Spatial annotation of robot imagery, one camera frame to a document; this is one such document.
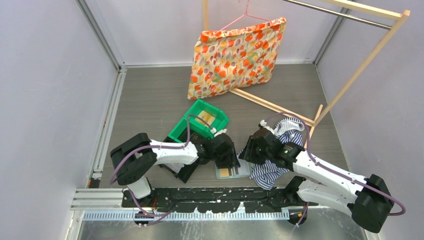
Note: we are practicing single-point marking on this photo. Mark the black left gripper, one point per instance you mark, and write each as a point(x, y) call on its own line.
point(231, 160)

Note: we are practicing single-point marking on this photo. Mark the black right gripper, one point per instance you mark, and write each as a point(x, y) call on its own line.
point(248, 152)

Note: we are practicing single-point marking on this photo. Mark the green card holder wallet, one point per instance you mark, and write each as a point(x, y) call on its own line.
point(244, 170)

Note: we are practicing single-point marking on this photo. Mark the blue white striped cloth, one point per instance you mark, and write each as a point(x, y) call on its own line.
point(286, 130)

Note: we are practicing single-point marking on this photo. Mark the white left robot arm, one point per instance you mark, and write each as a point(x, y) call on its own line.
point(133, 159)

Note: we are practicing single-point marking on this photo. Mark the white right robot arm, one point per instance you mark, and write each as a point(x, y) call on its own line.
point(365, 199)

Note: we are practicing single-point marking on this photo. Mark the gold card in bin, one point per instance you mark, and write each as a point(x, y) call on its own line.
point(207, 117)

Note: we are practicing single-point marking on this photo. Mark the white card in tray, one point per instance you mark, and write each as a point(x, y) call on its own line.
point(175, 167)

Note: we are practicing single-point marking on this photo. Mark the black plastic tray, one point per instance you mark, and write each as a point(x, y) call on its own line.
point(182, 171)

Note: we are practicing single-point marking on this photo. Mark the green plastic bin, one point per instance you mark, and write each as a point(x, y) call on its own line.
point(192, 121)

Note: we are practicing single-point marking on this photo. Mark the floral orange pillowcase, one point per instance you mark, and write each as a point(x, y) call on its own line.
point(228, 59)

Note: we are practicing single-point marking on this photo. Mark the metal rack rod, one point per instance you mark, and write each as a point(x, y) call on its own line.
point(340, 14)

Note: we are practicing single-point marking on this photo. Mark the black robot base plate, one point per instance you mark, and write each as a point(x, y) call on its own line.
point(217, 200)

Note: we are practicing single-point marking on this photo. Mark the aluminium frame rail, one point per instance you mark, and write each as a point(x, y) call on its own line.
point(93, 15)

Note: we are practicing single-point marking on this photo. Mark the pink wire hanger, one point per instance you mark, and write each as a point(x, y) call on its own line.
point(245, 14)

